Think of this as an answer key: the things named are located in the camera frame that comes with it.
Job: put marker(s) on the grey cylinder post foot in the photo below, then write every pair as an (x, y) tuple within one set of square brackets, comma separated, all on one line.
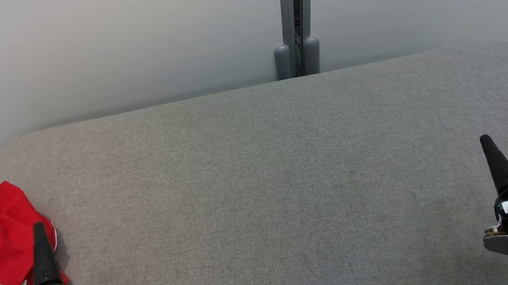
[(283, 61), (312, 55)]

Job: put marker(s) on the grey metal partition post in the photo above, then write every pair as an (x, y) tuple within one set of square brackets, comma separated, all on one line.
[(286, 3)]

